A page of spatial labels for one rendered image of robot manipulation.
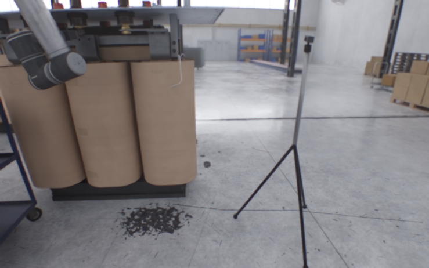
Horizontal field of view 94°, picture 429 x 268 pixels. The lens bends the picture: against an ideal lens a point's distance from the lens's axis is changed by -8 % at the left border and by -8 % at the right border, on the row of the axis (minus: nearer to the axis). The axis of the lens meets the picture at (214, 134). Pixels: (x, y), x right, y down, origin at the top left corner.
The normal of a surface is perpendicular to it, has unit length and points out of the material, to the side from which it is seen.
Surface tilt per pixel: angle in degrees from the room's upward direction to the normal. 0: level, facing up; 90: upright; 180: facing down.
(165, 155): 90
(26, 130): 90
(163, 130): 90
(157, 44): 90
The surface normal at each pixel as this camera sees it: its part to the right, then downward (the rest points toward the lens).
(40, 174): 0.09, 0.36
